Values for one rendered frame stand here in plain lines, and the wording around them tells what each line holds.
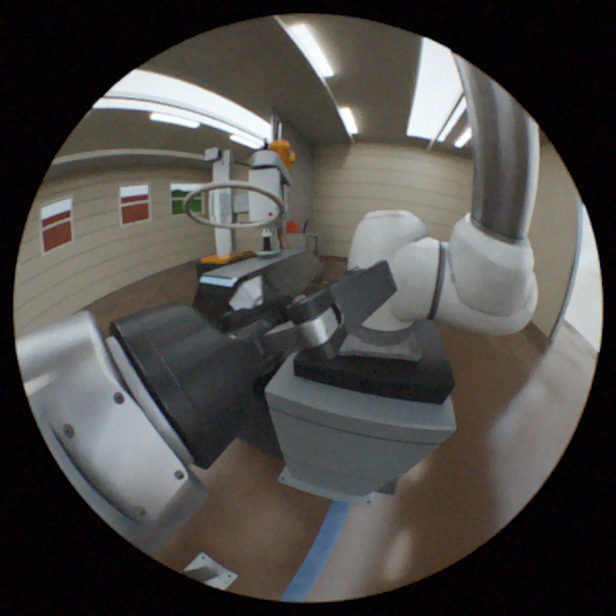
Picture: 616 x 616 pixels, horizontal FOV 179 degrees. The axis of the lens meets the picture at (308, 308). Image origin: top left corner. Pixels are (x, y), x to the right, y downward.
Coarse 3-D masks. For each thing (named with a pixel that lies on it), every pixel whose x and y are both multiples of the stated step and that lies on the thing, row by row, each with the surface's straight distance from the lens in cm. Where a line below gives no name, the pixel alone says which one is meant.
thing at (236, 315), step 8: (336, 280) 13; (320, 288) 12; (280, 296) 11; (288, 296) 11; (264, 304) 11; (272, 304) 11; (280, 304) 11; (288, 304) 11; (232, 312) 10; (240, 312) 10; (248, 312) 10; (256, 312) 10; (280, 312) 12; (224, 320) 10; (232, 320) 10; (240, 320) 10; (288, 320) 11; (224, 328) 11; (288, 352) 11; (280, 360) 11; (272, 368) 11; (256, 376) 11
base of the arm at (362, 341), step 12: (348, 336) 40; (360, 336) 38; (372, 336) 37; (384, 336) 37; (396, 336) 38; (408, 336) 41; (348, 348) 38; (360, 348) 38; (372, 348) 38; (384, 348) 38; (396, 348) 39; (408, 348) 40
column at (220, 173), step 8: (224, 152) 241; (224, 160) 237; (232, 160) 249; (216, 168) 237; (224, 168) 234; (232, 168) 246; (216, 176) 234; (224, 176) 231; (232, 176) 244; (216, 232) 227; (224, 232) 223; (232, 232) 228; (216, 240) 227; (224, 240) 224; (232, 240) 226; (224, 248) 225; (232, 248) 225
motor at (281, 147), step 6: (270, 144) 238; (276, 144) 231; (282, 144) 231; (288, 144) 236; (270, 150) 235; (276, 150) 228; (282, 150) 228; (288, 150) 234; (282, 156) 225; (288, 156) 231; (294, 156) 234; (288, 162) 229; (294, 162) 234; (288, 168) 217
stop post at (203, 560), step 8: (200, 560) 125; (208, 560) 123; (192, 568) 129; (200, 568) 118; (208, 568) 123; (216, 568) 123; (224, 568) 121; (192, 576) 107; (200, 576) 111; (208, 576) 115; (216, 576) 120; (224, 576) 123; (232, 576) 121; (216, 584) 126; (224, 584) 124
